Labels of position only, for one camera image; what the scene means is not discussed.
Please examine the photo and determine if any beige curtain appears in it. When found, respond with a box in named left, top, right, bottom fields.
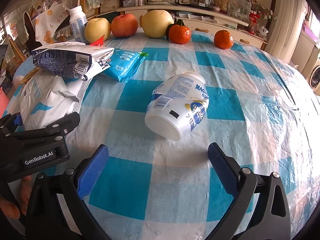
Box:
left=265, top=0, right=310, bottom=63

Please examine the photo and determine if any large yellow pear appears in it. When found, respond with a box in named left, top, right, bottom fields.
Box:
left=140, top=10, right=174, bottom=39

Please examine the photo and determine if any plain orange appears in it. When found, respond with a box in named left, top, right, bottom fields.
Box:
left=214, top=29, right=234, bottom=50

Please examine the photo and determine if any blue wet wipes packet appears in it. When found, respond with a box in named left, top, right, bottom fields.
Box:
left=102, top=48, right=149, bottom=83

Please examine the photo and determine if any dark blue white foil bag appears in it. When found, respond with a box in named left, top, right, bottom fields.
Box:
left=30, top=42, right=115, bottom=81

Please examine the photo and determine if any orange with green leaf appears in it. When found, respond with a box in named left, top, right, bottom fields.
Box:
left=165, top=19, right=192, bottom=44

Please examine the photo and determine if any blue white checkered tablecloth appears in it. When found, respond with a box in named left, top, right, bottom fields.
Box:
left=5, top=27, right=317, bottom=240

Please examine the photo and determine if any cream tv cabinet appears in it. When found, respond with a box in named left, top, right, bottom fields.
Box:
left=116, top=4, right=269, bottom=50

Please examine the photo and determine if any red apple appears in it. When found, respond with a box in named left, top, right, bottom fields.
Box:
left=111, top=14, right=139, bottom=38

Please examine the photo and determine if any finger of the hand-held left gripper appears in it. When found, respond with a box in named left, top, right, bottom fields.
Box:
left=32, top=112, right=81, bottom=142
left=0, top=113, right=24, bottom=136

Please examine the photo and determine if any white printed sack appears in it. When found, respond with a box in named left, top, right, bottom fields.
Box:
left=100, top=0, right=120, bottom=14

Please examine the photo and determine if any pink plastic bin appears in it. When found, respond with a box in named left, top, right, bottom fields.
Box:
left=0, top=86, right=11, bottom=117

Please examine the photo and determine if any white blue milk bottle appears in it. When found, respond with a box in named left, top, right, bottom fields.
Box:
left=68, top=5, right=88, bottom=43

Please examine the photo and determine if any clear printed plastic bag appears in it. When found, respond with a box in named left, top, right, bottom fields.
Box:
left=226, top=0, right=252, bottom=22

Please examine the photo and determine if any dark wooden chair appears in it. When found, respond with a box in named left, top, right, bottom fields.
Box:
left=24, top=11, right=38, bottom=53

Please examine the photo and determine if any large white paper bag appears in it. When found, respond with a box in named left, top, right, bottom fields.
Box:
left=19, top=74, right=97, bottom=130

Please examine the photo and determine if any white orange-print table cloth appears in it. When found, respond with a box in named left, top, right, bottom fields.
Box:
left=35, top=6, right=69, bottom=45

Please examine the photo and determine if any white washing machine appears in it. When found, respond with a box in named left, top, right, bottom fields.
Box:
left=309, top=65, right=320, bottom=89

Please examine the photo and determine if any person's left hand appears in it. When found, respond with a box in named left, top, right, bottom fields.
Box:
left=0, top=175, right=33, bottom=219

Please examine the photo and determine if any crushed white yogurt bottle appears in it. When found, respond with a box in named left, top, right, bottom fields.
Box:
left=144, top=71, right=210, bottom=141

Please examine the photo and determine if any small yellow pear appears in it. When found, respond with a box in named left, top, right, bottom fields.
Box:
left=84, top=18, right=111, bottom=43

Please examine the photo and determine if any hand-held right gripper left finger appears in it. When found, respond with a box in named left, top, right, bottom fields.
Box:
left=25, top=144, right=112, bottom=240

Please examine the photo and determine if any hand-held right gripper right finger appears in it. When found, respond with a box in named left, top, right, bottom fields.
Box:
left=207, top=142, right=292, bottom=240

